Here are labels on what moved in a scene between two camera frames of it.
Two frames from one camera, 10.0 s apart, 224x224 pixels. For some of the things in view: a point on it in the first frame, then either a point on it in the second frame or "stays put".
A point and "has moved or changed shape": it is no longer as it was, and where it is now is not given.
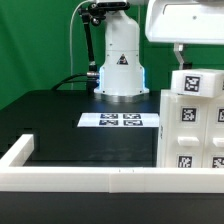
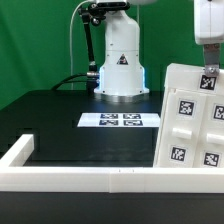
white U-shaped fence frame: x=101 y=179 stays put
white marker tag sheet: x=118 y=119 stays put
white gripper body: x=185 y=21 -> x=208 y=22
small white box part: x=201 y=82 has moved or changed shape
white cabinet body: x=189 y=131 stays put
